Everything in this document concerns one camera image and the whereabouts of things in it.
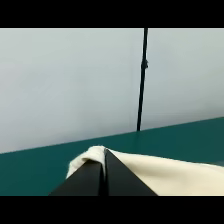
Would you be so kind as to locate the black stand pole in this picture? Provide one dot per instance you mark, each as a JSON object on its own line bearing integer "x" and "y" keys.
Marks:
{"x": 142, "y": 80}

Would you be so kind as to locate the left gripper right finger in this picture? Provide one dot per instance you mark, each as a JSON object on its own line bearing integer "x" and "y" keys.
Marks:
{"x": 121, "y": 180}

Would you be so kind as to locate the cream garment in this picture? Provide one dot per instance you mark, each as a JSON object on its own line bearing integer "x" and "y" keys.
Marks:
{"x": 173, "y": 176}

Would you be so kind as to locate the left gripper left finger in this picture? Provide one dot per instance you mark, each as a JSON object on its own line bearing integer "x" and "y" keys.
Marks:
{"x": 85, "y": 181}

